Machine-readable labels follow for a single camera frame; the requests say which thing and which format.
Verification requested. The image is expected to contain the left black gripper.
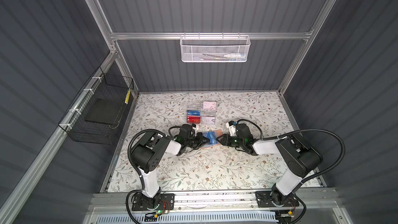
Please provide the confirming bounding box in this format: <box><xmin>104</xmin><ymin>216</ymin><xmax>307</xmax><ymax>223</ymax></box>
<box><xmin>184</xmin><ymin>132</ymin><xmax>209</xmax><ymax>149</ymax></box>

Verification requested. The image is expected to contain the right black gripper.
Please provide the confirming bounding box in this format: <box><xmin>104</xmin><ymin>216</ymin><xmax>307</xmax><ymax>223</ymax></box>
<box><xmin>216</xmin><ymin>134</ymin><xmax>245</xmax><ymax>148</ymax></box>

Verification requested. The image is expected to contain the pink leather card holder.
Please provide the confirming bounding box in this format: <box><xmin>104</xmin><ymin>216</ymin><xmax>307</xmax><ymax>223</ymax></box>
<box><xmin>203</xmin><ymin>129</ymin><xmax>223</xmax><ymax>148</ymax></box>

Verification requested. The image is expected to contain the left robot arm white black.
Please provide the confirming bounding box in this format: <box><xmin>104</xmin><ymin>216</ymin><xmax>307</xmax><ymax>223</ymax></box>
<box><xmin>127</xmin><ymin>124</ymin><xmax>211</xmax><ymax>203</ymax></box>

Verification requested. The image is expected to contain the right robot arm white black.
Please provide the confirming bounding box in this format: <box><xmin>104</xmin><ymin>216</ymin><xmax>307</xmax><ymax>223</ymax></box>
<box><xmin>217</xmin><ymin>121</ymin><xmax>323</xmax><ymax>206</ymax></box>

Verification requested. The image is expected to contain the white card in organizer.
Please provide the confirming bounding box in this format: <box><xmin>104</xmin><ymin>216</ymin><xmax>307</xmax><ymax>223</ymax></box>
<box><xmin>201</xmin><ymin>116</ymin><xmax>216</xmax><ymax>125</ymax></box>

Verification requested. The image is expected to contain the red card in organizer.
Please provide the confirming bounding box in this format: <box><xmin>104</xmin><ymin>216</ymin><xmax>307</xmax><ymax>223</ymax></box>
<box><xmin>187</xmin><ymin>116</ymin><xmax>201</xmax><ymax>124</ymax></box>

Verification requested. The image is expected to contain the clear acrylic card organizer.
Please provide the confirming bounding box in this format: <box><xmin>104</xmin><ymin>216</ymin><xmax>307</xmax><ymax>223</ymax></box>
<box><xmin>186</xmin><ymin>101</ymin><xmax>217</xmax><ymax>118</ymax></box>

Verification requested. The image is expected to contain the pink card in organizer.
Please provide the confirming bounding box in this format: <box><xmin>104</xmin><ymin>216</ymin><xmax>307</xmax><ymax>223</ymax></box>
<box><xmin>203</xmin><ymin>101</ymin><xmax>217</xmax><ymax>111</ymax></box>

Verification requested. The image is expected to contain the white tube in basket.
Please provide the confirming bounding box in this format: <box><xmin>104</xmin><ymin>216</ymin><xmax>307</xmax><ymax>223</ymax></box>
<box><xmin>224</xmin><ymin>53</ymin><xmax>247</xmax><ymax>62</ymax></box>

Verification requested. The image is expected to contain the yellow tag on basket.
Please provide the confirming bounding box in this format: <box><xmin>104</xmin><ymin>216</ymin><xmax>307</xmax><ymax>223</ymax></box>
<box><xmin>124</xmin><ymin>89</ymin><xmax>131</xmax><ymax>105</ymax></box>

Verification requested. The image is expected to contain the black pad in basket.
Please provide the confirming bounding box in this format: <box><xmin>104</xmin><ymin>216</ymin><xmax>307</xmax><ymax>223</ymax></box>
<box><xmin>85</xmin><ymin>99</ymin><xmax>121</xmax><ymax>125</ymax></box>

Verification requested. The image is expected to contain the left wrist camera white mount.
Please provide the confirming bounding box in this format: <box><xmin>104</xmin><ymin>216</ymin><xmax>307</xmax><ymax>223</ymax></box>
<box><xmin>192</xmin><ymin>124</ymin><xmax>199</xmax><ymax>132</ymax></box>

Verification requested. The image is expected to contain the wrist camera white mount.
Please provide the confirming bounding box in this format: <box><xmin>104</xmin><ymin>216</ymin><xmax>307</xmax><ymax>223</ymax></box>
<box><xmin>226</xmin><ymin>120</ymin><xmax>237</xmax><ymax>136</ymax></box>
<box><xmin>192</xmin><ymin>124</ymin><xmax>199</xmax><ymax>132</ymax></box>

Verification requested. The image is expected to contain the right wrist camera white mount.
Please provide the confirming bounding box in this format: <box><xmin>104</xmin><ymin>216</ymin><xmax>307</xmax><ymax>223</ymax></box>
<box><xmin>226</xmin><ymin>120</ymin><xmax>237</xmax><ymax>136</ymax></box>

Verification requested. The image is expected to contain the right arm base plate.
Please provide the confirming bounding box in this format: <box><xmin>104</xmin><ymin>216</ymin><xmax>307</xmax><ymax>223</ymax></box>
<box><xmin>255</xmin><ymin>190</ymin><xmax>300</xmax><ymax>208</ymax></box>

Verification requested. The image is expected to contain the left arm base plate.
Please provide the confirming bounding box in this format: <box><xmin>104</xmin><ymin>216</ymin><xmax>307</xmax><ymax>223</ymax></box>
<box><xmin>131</xmin><ymin>193</ymin><xmax>175</xmax><ymax>211</ymax></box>

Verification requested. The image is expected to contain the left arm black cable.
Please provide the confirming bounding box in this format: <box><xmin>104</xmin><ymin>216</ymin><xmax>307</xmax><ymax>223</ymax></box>
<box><xmin>125</xmin><ymin>125</ymin><xmax>182</xmax><ymax>224</ymax></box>

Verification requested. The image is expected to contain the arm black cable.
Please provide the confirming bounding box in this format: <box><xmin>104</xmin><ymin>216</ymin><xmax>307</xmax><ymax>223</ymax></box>
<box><xmin>236</xmin><ymin>119</ymin><xmax>346</xmax><ymax>184</ymax></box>
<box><xmin>125</xmin><ymin>125</ymin><xmax>182</xmax><ymax>224</ymax></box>

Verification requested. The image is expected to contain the white perforated cable duct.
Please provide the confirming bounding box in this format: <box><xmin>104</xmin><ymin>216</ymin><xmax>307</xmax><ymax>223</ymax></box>
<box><xmin>94</xmin><ymin>211</ymin><xmax>278</xmax><ymax>224</ymax></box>

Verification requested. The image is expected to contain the white wire mesh basket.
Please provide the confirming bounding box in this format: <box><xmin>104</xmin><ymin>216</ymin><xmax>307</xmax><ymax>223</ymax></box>
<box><xmin>179</xmin><ymin>35</ymin><xmax>251</xmax><ymax>63</ymax></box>

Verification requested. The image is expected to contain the black wire mesh basket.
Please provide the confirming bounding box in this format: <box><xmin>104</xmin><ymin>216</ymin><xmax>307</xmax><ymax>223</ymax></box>
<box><xmin>59</xmin><ymin>69</ymin><xmax>134</xmax><ymax>145</ymax></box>

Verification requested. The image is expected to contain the aluminium front rail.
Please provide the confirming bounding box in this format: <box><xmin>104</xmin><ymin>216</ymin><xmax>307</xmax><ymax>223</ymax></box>
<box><xmin>87</xmin><ymin>188</ymin><xmax>342</xmax><ymax>214</ymax></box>

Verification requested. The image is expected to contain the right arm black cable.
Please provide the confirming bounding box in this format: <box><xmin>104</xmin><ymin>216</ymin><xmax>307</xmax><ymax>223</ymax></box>
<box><xmin>236</xmin><ymin>119</ymin><xmax>346</xmax><ymax>184</ymax></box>

